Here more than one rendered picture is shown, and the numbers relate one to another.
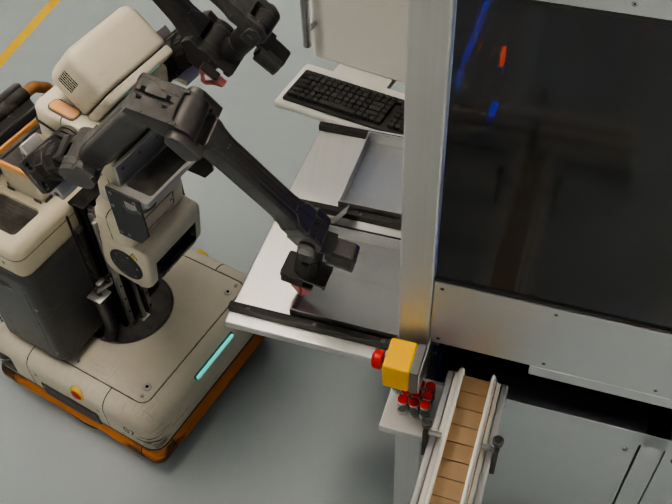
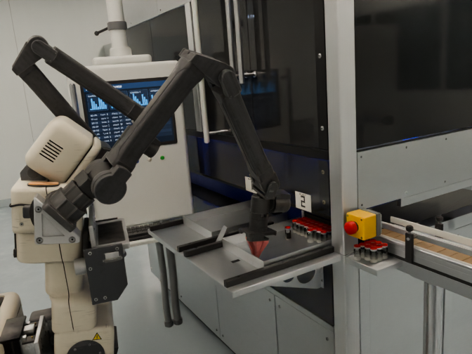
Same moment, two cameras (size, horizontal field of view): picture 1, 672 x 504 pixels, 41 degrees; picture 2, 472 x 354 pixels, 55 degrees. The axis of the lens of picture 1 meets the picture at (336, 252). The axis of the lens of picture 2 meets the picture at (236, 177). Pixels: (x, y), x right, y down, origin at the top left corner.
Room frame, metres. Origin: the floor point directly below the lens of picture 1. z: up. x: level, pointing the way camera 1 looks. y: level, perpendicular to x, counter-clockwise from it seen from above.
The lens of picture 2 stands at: (0.41, 1.11, 1.46)
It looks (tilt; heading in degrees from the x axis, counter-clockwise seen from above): 13 degrees down; 310
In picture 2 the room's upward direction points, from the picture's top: 4 degrees counter-clockwise
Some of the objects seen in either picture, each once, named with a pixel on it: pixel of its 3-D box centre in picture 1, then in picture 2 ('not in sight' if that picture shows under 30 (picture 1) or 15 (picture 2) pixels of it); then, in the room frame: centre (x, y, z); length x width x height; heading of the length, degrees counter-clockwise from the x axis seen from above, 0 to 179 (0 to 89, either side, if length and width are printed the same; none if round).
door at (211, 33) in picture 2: not in sight; (221, 65); (1.70, -0.38, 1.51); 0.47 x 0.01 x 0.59; 159
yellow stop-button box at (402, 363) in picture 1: (403, 365); (362, 223); (0.96, -0.12, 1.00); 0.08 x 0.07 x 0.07; 69
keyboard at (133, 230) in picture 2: (354, 101); (143, 231); (1.97, -0.08, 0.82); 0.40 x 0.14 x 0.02; 59
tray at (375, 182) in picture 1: (419, 182); (234, 218); (1.55, -0.22, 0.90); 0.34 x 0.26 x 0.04; 69
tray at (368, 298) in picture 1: (381, 286); (284, 241); (1.23, -0.10, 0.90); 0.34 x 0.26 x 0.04; 69
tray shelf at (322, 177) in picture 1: (372, 233); (241, 239); (1.42, -0.09, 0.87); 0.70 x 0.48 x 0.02; 159
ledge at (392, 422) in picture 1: (420, 409); (376, 260); (0.93, -0.15, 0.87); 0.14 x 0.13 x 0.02; 69
